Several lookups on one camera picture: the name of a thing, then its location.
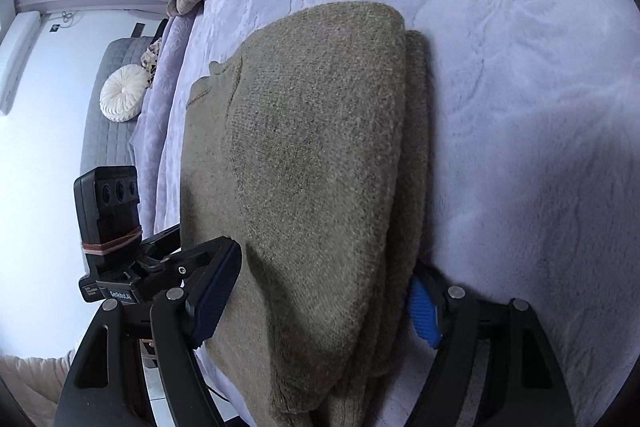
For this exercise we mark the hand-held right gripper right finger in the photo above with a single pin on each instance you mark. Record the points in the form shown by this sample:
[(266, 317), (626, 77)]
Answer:
[(424, 312)]

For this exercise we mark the patterned beige cloth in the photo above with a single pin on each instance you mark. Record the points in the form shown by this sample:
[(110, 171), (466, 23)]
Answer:
[(151, 59)]

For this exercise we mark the lavender plush blanket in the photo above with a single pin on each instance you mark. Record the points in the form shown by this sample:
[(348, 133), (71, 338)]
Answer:
[(525, 132)]

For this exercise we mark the grey quilted bench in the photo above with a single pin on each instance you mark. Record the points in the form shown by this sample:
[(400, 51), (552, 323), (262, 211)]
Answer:
[(107, 142)]

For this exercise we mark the olive knit sweater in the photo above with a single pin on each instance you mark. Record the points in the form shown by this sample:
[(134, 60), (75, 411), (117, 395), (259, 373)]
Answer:
[(310, 182)]

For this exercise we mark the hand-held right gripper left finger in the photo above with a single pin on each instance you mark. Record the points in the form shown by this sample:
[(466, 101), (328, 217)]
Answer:
[(215, 297)]

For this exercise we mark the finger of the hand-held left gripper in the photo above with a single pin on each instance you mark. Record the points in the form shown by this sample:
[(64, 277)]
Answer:
[(182, 268), (162, 241)]

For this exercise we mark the white round pillow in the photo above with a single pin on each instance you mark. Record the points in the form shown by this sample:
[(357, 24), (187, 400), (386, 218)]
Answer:
[(122, 94)]

